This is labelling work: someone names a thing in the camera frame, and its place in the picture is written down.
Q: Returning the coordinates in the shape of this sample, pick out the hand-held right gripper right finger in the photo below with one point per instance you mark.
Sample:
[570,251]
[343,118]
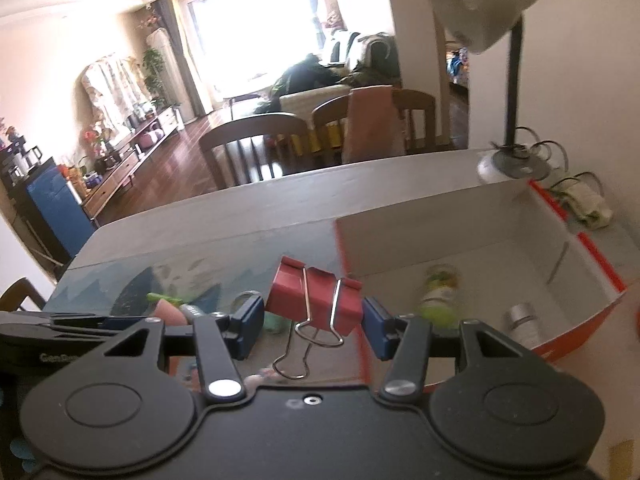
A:
[377,331]

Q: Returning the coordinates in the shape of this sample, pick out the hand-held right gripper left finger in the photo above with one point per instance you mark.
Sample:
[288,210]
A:
[247,327]

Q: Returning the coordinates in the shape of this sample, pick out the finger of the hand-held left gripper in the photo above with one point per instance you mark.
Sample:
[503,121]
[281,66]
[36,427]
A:
[75,321]

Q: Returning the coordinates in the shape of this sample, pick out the red binder clip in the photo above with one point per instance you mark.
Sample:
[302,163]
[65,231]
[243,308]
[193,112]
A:
[310,295]

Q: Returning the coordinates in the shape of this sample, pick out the pink eraser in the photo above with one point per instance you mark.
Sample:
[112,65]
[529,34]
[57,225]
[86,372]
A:
[170,313]

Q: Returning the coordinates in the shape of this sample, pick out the green marker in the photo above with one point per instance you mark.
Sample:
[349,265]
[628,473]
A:
[162,298]

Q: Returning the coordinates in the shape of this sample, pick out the orange cardboard box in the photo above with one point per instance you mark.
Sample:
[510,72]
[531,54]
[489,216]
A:
[450,240]

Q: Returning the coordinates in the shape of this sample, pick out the green capped bottle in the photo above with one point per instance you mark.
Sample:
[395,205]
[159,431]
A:
[440,295]

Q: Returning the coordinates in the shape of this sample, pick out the teal dotted dark cloth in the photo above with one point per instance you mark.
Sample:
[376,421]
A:
[14,447]

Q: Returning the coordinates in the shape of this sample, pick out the printed tablecloth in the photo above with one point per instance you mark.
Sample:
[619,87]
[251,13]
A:
[200,220]

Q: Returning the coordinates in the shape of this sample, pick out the blue cabinet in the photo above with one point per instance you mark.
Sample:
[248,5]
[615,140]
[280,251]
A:
[55,205]

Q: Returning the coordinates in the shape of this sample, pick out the silver metal cylinder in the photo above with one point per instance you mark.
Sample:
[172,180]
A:
[522,321]

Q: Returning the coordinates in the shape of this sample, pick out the wooden tv cabinet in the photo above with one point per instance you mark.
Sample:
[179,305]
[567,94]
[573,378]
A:
[125,165]

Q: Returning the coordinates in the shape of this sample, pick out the dark wooden slatted chair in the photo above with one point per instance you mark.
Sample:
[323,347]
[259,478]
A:
[250,135]

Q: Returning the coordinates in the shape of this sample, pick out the yellow stool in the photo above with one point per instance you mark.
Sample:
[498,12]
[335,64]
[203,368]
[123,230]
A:
[320,141]

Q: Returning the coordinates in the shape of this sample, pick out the pink cloth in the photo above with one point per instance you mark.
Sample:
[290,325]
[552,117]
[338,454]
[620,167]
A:
[372,125]

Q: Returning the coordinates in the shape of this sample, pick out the brown wooden chair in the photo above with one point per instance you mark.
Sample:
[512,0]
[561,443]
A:
[420,110]
[330,110]

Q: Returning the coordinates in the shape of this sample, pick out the floral hanging fabric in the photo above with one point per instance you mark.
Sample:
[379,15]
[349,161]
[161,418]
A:
[112,90]

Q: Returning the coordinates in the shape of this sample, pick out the beige sofa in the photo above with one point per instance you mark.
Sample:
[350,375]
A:
[320,97]

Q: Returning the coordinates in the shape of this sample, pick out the green potted plant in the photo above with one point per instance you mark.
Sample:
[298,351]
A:
[154,72]

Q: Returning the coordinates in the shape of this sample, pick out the white standing air conditioner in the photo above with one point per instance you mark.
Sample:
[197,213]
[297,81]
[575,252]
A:
[165,70]

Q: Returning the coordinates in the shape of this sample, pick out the white desk lamp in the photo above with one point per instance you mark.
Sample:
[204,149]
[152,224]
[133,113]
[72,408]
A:
[480,5]

